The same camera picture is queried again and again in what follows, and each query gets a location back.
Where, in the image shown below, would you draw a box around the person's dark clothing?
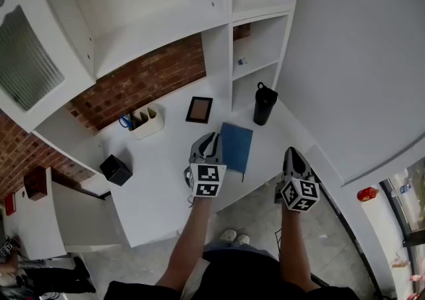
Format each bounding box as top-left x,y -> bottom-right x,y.
104,240 -> 362,300

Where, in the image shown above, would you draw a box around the person's right forearm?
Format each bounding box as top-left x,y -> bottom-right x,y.
278,207 -> 321,293

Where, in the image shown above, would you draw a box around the blue book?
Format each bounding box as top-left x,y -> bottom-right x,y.
219,121 -> 254,183

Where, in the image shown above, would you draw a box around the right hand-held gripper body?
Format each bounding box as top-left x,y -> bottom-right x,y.
274,158 -> 321,214

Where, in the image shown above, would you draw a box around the ribbed glass cabinet door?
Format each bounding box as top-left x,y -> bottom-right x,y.
0,5 -> 66,112

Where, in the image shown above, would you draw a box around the red box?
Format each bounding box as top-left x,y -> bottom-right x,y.
4,192 -> 17,217

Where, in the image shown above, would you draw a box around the brown wooden box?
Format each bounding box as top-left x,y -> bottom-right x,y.
23,165 -> 48,200

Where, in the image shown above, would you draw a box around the person's left forearm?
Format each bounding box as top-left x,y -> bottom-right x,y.
155,196 -> 214,293

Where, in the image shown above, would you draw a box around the white pen holder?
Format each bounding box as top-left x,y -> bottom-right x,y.
128,104 -> 165,141

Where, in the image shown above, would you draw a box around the black picture frame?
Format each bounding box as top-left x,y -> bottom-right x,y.
185,96 -> 214,124

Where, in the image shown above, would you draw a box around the blue scissors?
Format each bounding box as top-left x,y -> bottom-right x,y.
119,113 -> 134,131

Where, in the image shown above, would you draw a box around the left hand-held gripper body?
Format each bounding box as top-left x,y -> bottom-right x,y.
184,137 -> 228,198

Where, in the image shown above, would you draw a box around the white shelf unit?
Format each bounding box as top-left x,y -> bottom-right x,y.
0,0 -> 303,133

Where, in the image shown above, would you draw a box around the black tumbler bottle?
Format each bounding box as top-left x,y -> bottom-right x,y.
253,82 -> 279,126

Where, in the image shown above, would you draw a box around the black cube box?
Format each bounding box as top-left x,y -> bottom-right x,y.
99,154 -> 133,187

